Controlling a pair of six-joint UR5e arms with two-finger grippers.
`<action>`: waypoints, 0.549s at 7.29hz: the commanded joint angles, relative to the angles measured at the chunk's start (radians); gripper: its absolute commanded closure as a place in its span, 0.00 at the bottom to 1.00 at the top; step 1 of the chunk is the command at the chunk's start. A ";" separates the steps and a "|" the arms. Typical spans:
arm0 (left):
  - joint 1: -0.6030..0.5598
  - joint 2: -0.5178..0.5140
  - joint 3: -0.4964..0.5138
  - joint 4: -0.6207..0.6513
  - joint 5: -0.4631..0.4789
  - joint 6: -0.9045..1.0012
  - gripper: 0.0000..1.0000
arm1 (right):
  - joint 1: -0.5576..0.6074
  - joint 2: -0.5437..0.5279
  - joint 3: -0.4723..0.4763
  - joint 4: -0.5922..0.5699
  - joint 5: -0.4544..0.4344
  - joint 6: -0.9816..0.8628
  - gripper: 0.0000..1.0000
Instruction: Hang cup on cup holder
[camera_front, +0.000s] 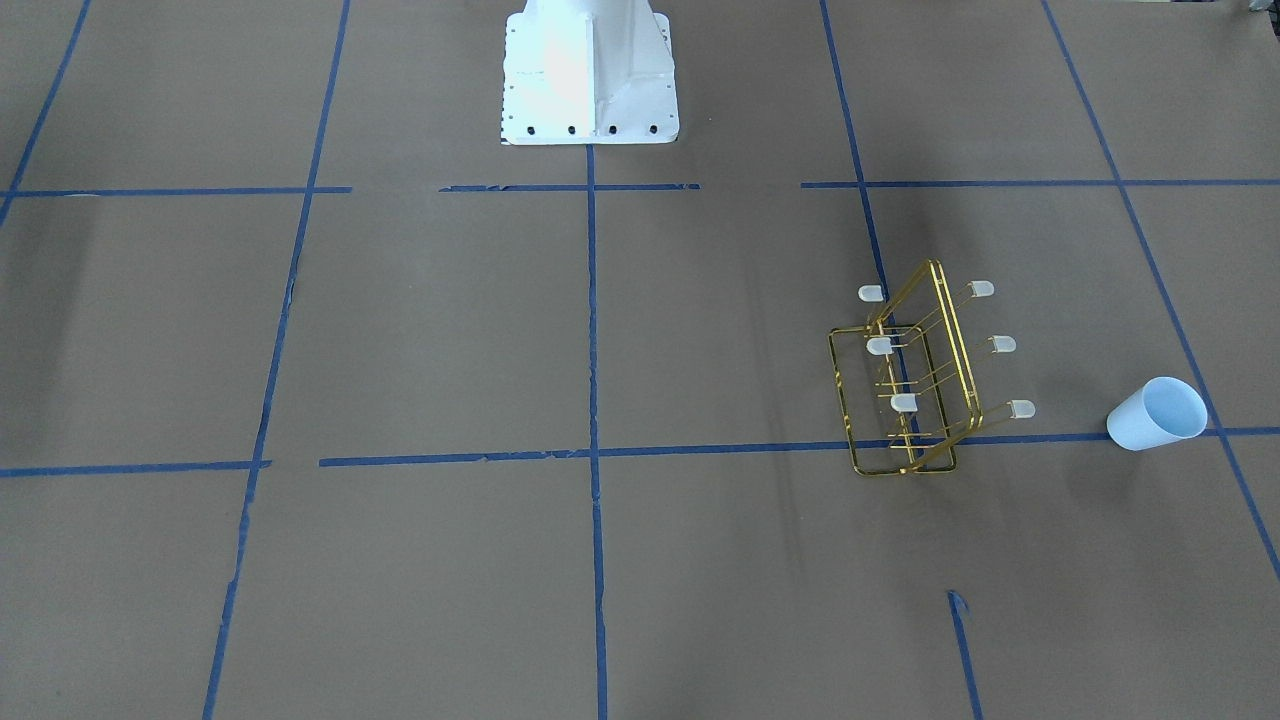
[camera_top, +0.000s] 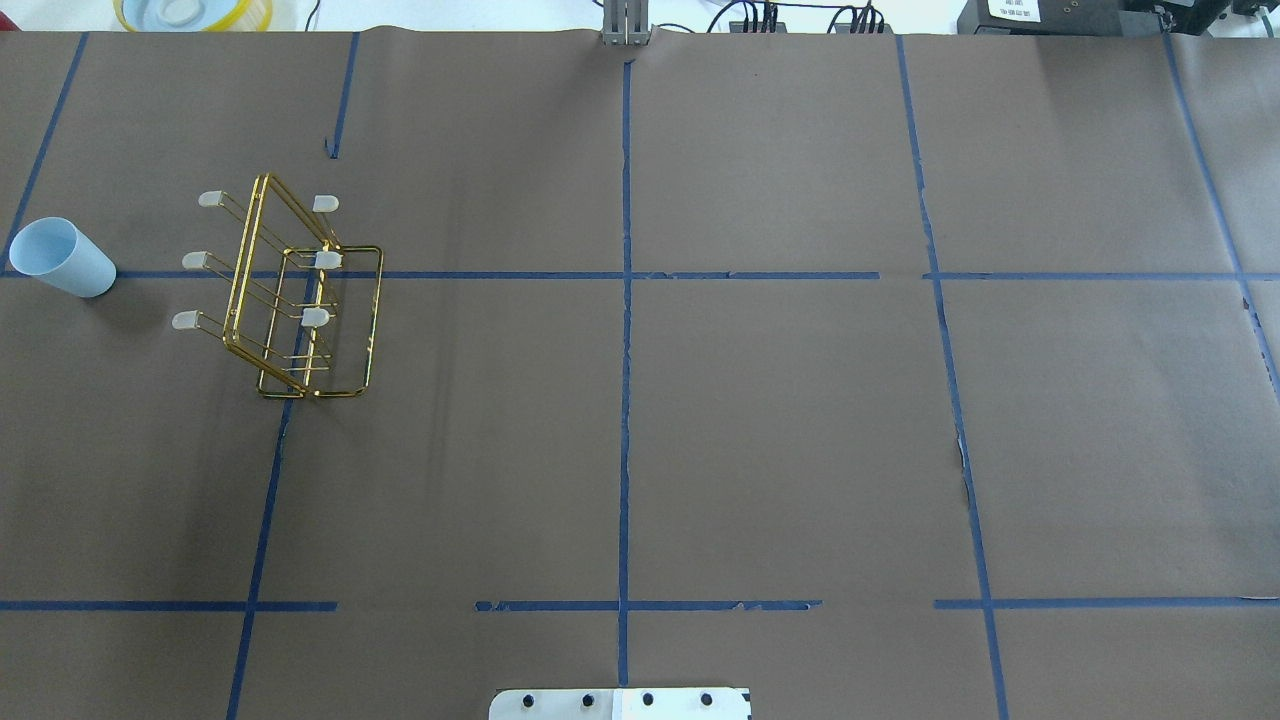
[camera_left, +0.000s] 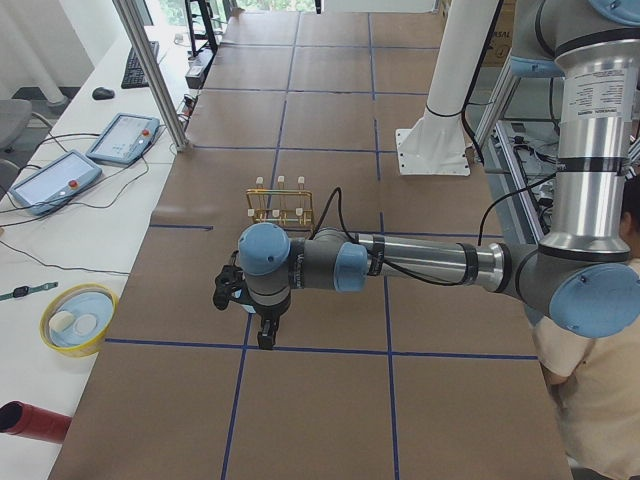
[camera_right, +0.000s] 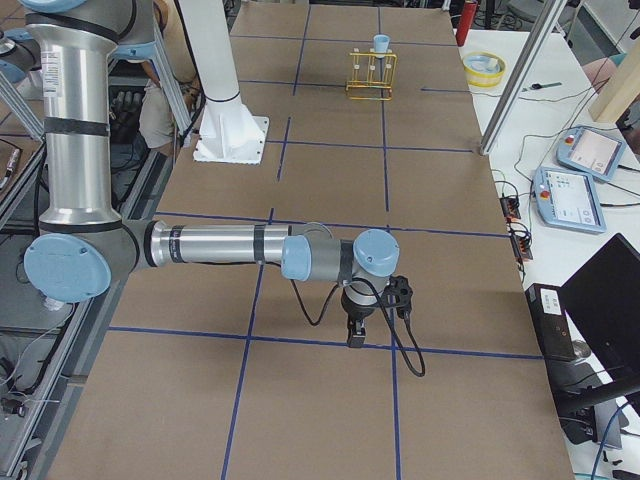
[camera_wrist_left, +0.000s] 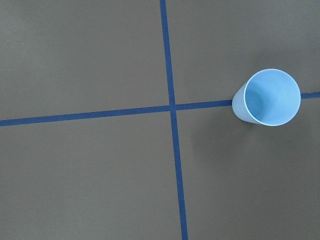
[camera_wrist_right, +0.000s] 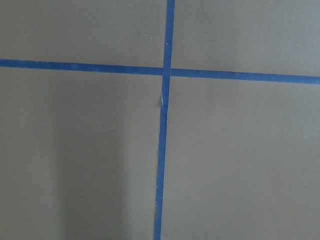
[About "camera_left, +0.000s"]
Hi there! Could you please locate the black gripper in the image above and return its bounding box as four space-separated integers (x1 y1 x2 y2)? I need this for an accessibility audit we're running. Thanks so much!
253 299 290 349

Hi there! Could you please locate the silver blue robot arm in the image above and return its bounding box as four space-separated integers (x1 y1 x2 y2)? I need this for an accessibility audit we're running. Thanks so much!
213 1 639 349

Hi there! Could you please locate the brown paper table cover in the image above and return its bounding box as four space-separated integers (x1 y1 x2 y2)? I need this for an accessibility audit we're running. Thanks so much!
51 12 570 479

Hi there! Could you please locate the flat white round disc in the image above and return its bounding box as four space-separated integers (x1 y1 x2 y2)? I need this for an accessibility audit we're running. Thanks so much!
73 314 98 336

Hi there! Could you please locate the yellow rimmed blue bowl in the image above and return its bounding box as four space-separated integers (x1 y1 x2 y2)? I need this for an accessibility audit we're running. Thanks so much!
39 283 119 358

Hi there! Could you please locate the white round soap bar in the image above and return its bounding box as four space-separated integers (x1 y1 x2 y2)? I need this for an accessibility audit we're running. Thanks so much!
49 310 76 333

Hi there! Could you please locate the far blue teach pendant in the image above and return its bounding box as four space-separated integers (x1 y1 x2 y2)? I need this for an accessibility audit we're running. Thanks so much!
86 113 160 166

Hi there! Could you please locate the blue teach pendant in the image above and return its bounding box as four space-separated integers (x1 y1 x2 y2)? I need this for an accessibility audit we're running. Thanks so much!
86 113 160 166
9 150 102 215

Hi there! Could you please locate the green smart watch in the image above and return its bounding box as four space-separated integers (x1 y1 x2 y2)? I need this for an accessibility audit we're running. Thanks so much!
0 282 58 301

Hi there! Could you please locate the red cylindrical bottle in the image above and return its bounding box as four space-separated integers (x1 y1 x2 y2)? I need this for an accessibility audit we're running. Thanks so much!
1 401 72 444

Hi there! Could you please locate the near blue teach pendant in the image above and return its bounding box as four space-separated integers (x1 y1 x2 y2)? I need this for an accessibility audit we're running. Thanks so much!
9 150 102 215

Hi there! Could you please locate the black keyboard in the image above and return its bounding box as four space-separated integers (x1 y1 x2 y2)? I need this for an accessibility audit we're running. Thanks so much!
121 47 149 89

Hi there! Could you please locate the black computer mouse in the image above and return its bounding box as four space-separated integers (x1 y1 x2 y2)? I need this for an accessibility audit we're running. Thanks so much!
92 87 115 101

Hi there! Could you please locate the person in beige shirt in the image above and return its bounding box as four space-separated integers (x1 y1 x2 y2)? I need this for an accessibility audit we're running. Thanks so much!
530 204 640 473

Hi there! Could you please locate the grey office chair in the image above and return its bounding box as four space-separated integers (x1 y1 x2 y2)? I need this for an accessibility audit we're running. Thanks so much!
0 99 33 151

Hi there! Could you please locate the cardboard box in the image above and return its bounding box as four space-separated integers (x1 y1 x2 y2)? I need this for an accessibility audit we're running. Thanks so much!
437 0 519 68

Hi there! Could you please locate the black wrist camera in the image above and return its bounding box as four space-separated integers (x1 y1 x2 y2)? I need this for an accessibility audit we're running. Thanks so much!
212 250 246 311

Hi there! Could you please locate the gold wire cup holder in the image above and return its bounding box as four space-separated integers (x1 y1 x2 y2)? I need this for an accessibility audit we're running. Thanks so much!
246 175 316 232

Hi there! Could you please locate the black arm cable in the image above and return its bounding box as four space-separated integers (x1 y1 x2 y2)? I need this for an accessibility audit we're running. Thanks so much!
309 89 556 287

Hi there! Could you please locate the black pendant cable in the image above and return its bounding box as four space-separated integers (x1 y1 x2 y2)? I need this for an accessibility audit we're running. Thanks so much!
0 130 151 275

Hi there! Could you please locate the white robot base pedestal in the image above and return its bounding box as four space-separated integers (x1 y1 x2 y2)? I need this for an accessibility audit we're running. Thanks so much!
396 0 501 176

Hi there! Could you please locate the aluminium frame post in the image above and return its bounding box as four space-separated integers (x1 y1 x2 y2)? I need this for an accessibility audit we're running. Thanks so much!
112 0 189 152

